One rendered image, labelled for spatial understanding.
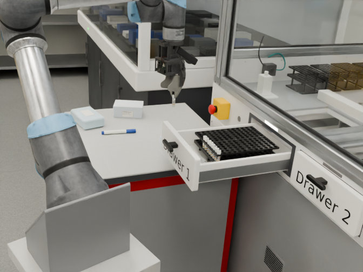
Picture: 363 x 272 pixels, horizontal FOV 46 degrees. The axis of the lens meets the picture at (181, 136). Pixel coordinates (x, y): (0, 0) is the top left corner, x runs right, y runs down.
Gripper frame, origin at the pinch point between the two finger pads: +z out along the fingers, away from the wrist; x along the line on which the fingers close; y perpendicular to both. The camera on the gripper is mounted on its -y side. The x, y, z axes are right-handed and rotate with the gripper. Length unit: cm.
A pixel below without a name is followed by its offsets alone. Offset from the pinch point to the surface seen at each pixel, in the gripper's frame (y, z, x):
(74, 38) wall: -137, 65, -367
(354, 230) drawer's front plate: 1, 14, 77
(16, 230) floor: 39, 97, -84
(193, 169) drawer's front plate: 21.9, 8.1, 36.5
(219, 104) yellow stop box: -19.5, 7.1, 3.9
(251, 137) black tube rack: -7.9, 7.4, 31.6
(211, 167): 15.5, 8.8, 37.4
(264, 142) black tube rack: -8.7, 7.4, 36.9
